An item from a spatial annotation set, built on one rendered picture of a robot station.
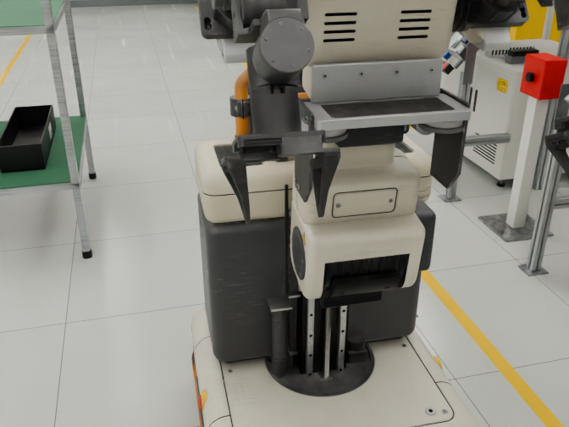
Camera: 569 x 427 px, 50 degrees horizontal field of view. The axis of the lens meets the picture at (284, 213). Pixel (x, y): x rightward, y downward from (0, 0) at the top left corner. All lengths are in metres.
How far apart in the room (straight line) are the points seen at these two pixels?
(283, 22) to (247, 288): 0.90
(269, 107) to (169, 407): 1.35
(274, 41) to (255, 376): 1.07
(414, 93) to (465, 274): 1.61
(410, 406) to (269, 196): 0.59
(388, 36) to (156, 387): 1.34
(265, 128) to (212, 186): 0.63
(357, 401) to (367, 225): 0.53
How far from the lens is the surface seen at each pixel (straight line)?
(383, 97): 1.04
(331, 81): 1.00
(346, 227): 1.12
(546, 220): 2.60
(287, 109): 0.71
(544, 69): 2.71
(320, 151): 0.71
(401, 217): 1.17
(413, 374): 1.62
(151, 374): 2.05
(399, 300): 1.61
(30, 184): 2.61
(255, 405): 1.51
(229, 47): 0.99
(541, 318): 2.42
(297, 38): 0.66
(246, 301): 1.48
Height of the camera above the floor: 1.32
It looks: 26 degrees down
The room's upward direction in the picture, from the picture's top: straight up
